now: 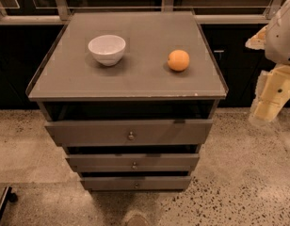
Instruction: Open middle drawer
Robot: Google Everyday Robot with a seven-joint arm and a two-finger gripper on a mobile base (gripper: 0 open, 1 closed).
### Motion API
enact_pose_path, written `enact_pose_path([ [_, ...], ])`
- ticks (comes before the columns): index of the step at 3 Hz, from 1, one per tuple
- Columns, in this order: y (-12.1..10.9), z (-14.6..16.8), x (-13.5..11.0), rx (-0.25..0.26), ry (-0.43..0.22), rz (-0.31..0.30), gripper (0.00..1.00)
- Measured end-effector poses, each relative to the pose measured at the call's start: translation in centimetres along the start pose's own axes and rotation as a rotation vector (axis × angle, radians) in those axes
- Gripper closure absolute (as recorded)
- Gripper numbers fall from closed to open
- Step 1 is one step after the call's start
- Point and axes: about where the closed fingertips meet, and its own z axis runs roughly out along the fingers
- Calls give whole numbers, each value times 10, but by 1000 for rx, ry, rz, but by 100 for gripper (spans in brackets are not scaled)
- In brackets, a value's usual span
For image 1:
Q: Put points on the grey drawer cabinet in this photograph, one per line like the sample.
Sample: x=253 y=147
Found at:
x=70 y=85

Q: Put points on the white ceramic bowl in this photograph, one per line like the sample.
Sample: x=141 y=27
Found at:
x=107 y=49

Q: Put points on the orange fruit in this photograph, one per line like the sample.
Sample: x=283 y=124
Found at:
x=178 y=60

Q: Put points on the grey top drawer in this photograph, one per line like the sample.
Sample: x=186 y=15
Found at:
x=128 y=133

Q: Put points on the grey drawer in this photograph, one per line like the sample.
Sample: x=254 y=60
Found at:
x=128 y=133
x=136 y=183
x=133 y=162

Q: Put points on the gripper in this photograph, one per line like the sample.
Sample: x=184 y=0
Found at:
x=281 y=38

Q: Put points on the dark cart with wheel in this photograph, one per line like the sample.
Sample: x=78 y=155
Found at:
x=7 y=196

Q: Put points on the grey bottom drawer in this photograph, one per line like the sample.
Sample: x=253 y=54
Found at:
x=136 y=183

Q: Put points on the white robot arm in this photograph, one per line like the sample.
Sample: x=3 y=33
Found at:
x=281 y=20

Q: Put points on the round floor drain cover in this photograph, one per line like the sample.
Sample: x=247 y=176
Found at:
x=137 y=220

